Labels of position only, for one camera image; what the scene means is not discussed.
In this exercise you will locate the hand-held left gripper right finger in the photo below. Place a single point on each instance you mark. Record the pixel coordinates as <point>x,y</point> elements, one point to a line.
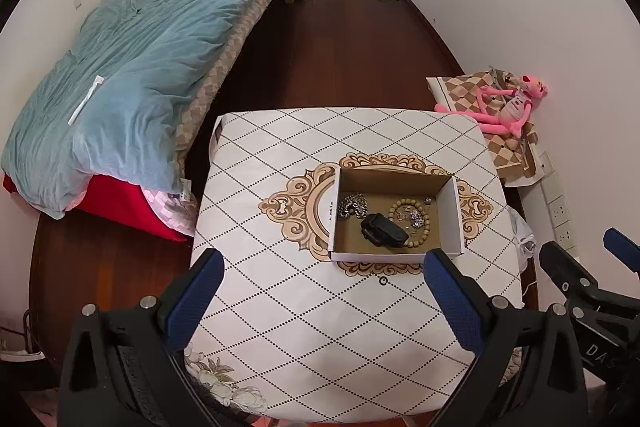
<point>450,302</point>

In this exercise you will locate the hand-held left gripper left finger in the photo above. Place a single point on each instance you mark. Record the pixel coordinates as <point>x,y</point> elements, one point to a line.
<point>195,302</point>

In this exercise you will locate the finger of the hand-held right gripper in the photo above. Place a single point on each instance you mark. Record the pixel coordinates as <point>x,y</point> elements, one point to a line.
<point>565,267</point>
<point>622,246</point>

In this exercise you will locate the white cardboard box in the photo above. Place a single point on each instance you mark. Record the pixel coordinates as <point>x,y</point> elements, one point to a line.
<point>447,227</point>

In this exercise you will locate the black smart watch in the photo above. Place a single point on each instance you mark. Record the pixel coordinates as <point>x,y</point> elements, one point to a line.
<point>380,227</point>

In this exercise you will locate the white plastic bag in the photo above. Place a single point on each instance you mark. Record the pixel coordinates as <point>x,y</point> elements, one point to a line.
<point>525,237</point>

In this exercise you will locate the white power strip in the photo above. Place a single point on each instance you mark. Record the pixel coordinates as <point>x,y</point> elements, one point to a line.
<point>557,207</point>

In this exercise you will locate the pink checked sheet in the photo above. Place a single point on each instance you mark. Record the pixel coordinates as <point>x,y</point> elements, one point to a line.
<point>170,212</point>

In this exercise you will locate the diamond patterned tablecloth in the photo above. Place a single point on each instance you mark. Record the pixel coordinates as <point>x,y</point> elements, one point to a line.
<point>300,307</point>

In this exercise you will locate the black fuzzy clothing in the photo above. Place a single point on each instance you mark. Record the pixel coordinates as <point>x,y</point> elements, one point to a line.
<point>202,409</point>

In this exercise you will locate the red cloth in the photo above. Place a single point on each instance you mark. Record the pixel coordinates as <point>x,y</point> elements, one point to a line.
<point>120,202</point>

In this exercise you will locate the pink plush toy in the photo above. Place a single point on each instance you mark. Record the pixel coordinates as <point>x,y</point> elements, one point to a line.
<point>500,97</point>

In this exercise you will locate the white flat object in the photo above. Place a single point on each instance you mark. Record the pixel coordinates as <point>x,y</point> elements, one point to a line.
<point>20,355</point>

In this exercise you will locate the brown checked cushion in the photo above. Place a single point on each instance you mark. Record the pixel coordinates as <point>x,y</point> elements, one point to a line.
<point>460,89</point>

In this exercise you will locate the bed with checked mattress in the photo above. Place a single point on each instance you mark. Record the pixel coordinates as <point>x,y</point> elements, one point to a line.
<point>220,72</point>

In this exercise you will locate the light blue duvet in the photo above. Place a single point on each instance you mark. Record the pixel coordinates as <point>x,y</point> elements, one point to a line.
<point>150,57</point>

